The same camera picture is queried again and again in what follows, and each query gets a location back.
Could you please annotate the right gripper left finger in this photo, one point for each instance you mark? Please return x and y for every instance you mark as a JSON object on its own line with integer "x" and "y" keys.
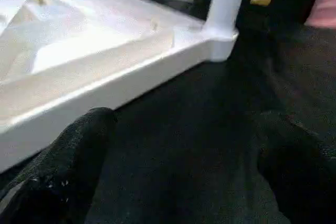
{"x": 58, "y": 177}

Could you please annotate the pink pillow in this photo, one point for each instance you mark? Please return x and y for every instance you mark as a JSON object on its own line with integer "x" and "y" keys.
{"x": 323, "y": 1}

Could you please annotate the small yellow label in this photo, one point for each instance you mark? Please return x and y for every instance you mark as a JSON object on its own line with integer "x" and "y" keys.
{"x": 261, "y": 0}

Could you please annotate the black work mat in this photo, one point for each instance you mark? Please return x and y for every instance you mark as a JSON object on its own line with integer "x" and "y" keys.
{"x": 199, "y": 129}

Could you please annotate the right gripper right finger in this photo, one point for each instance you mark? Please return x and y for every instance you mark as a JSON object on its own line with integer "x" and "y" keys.
{"x": 302, "y": 177}

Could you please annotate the white plastic table top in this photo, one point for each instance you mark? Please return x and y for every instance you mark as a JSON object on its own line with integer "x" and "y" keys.
{"x": 79, "y": 51}

